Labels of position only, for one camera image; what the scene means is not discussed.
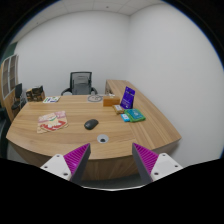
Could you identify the small tan box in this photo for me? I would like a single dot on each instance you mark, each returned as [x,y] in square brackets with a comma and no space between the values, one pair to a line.
[118,109]

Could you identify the wooden office desk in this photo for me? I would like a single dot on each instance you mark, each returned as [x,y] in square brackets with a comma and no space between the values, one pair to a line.
[107,160]

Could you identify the wooden shelf cabinet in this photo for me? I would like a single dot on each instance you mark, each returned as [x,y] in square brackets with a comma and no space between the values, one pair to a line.
[8,82]

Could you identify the dark box with items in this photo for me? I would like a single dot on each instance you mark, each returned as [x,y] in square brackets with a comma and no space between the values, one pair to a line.
[35,94]

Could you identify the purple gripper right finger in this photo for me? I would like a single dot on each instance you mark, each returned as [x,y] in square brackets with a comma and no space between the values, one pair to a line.
[153,166]

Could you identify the grey desk cable grommet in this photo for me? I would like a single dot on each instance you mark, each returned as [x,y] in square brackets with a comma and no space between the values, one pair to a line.
[102,138]

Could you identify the grey mesh office chair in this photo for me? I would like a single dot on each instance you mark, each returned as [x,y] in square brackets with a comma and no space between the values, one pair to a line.
[80,84]

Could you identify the red patterned mouse pad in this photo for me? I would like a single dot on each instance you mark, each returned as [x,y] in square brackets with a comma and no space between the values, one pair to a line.
[52,122]

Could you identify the black computer mouse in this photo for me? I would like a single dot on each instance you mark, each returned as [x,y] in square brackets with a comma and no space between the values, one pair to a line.
[91,124]

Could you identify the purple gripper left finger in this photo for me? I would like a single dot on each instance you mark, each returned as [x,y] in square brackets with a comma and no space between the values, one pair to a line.
[71,165]

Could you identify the small blue box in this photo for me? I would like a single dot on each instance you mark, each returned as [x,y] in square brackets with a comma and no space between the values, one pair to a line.
[125,118]

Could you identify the black side chair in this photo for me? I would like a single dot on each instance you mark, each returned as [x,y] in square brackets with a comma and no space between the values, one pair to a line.
[19,100]

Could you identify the green book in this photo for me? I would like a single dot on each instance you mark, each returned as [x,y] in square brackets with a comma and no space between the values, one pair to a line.
[134,115]

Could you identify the white green leaflet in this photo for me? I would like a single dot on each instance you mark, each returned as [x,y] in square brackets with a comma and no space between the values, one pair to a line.
[52,99]

